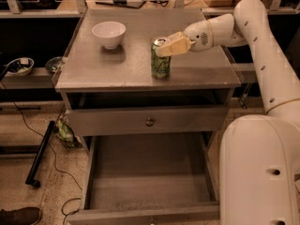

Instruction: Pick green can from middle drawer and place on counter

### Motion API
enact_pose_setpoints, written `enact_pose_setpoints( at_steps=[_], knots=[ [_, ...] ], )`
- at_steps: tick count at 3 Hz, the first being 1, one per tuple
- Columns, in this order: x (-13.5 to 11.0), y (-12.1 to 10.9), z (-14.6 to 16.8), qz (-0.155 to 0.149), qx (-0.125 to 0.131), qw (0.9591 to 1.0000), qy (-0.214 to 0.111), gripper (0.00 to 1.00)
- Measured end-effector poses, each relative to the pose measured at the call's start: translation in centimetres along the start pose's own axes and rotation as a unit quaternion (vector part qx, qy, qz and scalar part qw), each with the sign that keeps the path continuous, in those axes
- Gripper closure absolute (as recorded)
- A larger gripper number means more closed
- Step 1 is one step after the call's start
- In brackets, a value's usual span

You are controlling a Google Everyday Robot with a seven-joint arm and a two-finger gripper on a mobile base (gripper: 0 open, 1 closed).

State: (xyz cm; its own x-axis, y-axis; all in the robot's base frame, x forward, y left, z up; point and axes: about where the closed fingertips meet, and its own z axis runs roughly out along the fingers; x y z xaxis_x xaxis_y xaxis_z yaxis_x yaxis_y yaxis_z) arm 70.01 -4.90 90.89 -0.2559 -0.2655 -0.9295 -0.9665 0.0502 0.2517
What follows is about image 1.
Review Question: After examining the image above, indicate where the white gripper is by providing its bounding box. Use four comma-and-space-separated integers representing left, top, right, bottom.
156, 21, 214, 57

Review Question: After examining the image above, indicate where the green soda can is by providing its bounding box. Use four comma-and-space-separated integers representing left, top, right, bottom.
151, 37, 171, 78

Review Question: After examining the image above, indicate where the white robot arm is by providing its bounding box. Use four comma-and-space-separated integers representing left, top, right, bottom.
156, 0, 300, 225

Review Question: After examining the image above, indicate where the closed top drawer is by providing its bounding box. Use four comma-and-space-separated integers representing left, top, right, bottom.
67, 105, 228, 136

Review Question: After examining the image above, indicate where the round metal drawer knob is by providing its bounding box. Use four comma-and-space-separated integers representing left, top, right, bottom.
145, 118, 155, 127

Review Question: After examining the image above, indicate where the grey drawer cabinet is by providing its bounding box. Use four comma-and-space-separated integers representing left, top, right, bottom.
52, 7, 245, 225

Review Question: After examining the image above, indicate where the open middle drawer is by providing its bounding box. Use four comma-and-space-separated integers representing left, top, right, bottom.
67, 133, 219, 225

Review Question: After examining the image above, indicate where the white ceramic bowl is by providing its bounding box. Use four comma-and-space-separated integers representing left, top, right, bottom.
92, 22, 127, 49

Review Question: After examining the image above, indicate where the dark bowl on shelf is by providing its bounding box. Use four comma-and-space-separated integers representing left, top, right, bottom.
45, 56, 64, 74

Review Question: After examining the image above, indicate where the green snack bag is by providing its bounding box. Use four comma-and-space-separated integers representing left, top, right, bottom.
55, 114, 82, 148

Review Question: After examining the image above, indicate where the white bowl with items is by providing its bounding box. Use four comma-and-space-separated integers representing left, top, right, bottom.
7, 57, 35, 76

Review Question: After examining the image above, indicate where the black tube on floor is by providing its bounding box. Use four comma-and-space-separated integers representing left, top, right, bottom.
25, 121, 55, 188

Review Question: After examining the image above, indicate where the brown shoe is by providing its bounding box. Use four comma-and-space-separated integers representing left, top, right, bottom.
0, 207, 42, 225

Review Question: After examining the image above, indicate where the black floor cable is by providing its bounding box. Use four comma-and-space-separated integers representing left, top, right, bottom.
0, 82, 83, 225

